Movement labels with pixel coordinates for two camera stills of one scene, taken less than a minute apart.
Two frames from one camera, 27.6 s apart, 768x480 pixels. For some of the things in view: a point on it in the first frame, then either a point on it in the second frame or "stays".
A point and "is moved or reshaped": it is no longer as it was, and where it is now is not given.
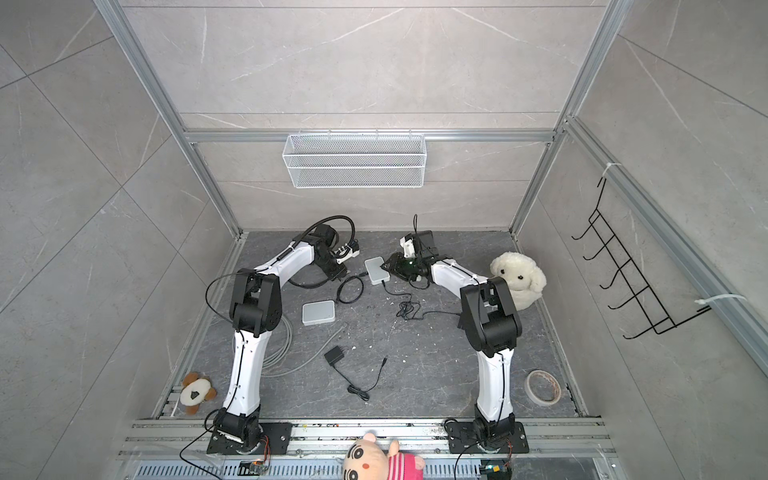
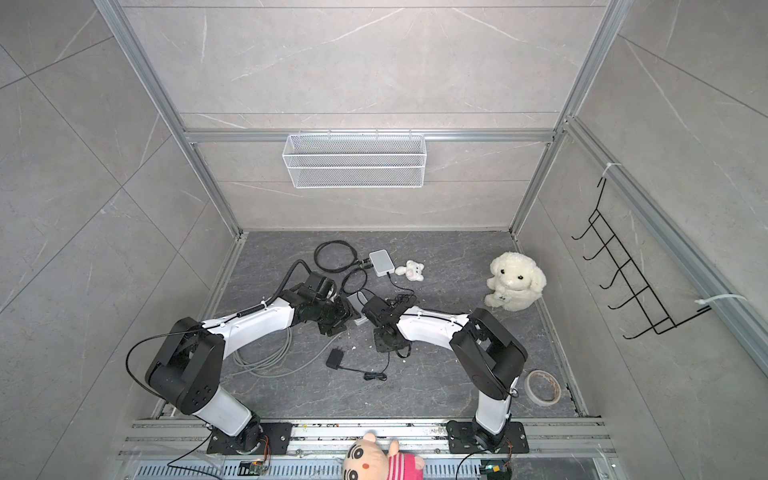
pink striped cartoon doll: (368, 460) stays
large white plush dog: (525, 279) stays
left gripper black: (336, 274) -> (347, 312)
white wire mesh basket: (355, 161) stays
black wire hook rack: (659, 321) stays
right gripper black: (397, 266) -> (380, 346)
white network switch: (318, 312) is moved or reshaped
